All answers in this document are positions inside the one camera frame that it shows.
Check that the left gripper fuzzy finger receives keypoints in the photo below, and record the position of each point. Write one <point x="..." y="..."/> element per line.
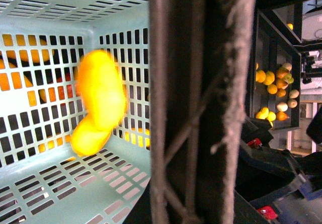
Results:
<point x="199" y="52"/>

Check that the yellow mango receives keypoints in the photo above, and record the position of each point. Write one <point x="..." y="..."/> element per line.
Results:
<point x="101" y="89"/>

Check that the light blue plastic basket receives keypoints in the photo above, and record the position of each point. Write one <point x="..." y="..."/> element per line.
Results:
<point x="42" y="179"/>

